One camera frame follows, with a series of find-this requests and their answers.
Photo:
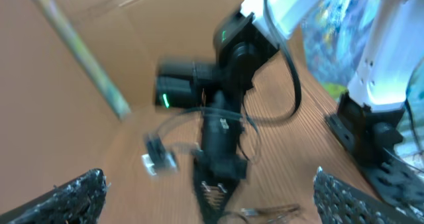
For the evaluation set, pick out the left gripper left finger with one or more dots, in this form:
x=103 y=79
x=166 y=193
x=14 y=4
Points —
x=81 y=200

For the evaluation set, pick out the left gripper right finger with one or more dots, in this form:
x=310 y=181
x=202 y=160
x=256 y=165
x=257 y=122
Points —
x=338 y=202

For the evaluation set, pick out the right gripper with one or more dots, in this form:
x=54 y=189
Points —
x=217 y=168

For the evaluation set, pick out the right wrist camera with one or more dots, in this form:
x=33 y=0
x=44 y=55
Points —
x=157 y=160

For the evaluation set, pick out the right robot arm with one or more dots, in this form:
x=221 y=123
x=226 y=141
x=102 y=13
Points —
x=365 y=121

